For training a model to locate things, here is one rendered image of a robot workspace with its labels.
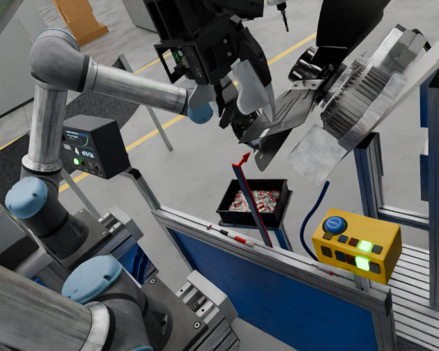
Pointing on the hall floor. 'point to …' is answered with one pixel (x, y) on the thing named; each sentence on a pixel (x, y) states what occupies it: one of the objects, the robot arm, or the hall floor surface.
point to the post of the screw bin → (283, 239)
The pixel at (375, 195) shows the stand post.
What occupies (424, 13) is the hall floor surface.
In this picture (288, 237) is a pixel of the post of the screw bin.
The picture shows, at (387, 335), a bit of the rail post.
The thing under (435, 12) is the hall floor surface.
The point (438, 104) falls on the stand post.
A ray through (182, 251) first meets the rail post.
